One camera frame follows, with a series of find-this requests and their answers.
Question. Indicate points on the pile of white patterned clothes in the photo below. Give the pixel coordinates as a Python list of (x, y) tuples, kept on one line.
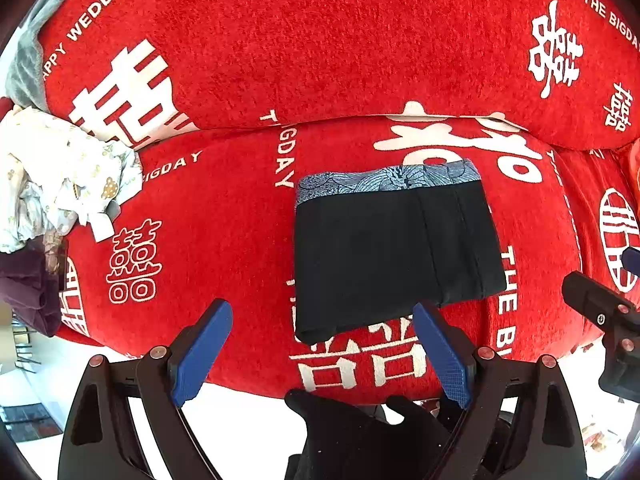
[(60, 180)]

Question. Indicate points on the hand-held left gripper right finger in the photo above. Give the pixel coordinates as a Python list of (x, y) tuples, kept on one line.
[(445, 355)]

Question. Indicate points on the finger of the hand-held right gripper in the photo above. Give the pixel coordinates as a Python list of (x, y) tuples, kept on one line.
[(590, 292), (632, 260)]

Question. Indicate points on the black pants with blue waistband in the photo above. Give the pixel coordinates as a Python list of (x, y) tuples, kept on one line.
[(395, 245)]

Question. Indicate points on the grey cloth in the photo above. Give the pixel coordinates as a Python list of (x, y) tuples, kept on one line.
[(30, 60)]

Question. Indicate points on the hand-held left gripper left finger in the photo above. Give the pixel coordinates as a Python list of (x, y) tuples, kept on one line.
[(200, 355)]

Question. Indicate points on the red wedding sofa cover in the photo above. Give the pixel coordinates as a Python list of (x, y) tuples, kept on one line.
[(320, 60)]

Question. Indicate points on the dark purple garment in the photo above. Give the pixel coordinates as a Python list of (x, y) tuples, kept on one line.
[(30, 290)]

